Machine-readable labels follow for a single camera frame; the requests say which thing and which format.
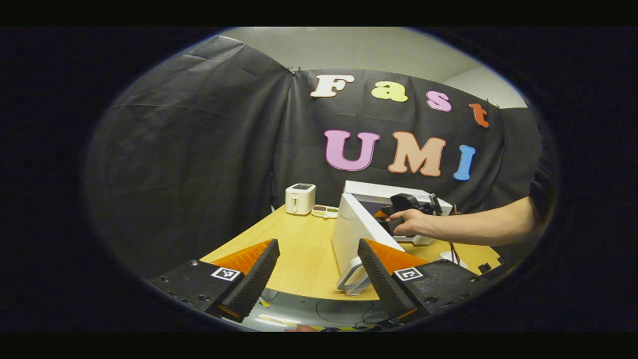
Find black shirt sleeve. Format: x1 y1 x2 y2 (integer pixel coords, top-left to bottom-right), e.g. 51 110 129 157
527 155 558 225

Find white microwave oven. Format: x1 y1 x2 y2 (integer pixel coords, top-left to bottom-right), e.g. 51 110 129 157
331 180 454 297

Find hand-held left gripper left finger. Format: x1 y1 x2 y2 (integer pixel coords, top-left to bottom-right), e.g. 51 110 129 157
146 239 281 323

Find white toaster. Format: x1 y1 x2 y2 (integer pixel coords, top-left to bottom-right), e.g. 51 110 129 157
285 183 317 216

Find white rectangular tray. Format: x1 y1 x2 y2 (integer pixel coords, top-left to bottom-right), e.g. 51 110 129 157
438 251 468 270

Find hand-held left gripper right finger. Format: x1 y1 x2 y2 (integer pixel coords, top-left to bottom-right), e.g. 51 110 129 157
357 238 495 321

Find black backdrop cloth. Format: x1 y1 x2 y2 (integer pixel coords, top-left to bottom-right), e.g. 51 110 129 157
85 35 559 280

